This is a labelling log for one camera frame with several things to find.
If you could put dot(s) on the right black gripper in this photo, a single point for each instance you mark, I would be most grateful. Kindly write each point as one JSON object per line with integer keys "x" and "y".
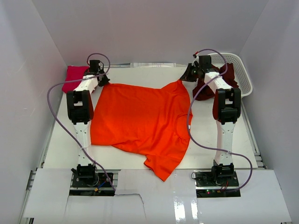
{"x": 187, "y": 76}

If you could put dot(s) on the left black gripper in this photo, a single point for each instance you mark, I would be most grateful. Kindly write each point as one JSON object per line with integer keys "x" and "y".
{"x": 105, "y": 80}

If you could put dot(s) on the dark red t shirt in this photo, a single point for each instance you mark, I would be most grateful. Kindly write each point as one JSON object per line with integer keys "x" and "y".
{"x": 207, "y": 93}

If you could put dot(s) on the orange t shirt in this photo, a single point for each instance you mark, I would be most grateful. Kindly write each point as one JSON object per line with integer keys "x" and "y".
{"x": 146, "y": 121}

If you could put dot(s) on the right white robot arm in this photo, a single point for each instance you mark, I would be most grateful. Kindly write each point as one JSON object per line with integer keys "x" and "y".
{"x": 226, "y": 111}

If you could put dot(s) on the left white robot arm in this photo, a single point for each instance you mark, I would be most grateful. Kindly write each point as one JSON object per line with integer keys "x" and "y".
{"x": 80, "y": 112}

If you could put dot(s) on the folded pink t shirt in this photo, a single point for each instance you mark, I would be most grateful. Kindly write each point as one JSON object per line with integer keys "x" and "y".
{"x": 73, "y": 73}

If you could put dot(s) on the white plastic basket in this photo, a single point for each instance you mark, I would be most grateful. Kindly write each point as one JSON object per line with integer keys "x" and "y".
{"x": 241, "y": 76}

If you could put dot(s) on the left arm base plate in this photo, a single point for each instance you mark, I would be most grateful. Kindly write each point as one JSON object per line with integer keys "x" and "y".
{"x": 96, "y": 179}

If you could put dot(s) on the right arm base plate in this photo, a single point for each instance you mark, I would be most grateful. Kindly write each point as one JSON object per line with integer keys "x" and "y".
{"x": 207, "y": 179}

